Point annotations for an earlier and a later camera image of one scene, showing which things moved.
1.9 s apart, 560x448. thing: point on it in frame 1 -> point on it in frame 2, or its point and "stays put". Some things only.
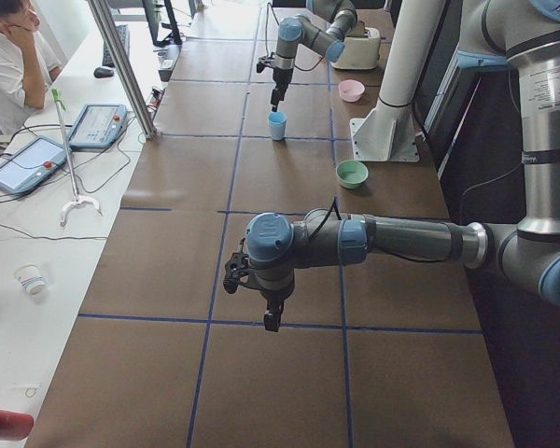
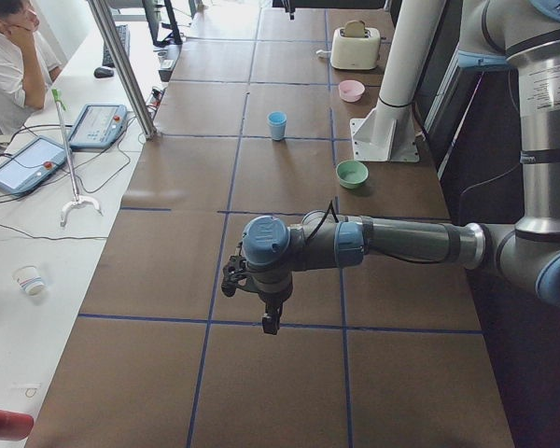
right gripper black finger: (278, 94) -> (290, 9)
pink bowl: (351, 91) stays put
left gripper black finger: (273, 315) stays put
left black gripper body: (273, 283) stays put
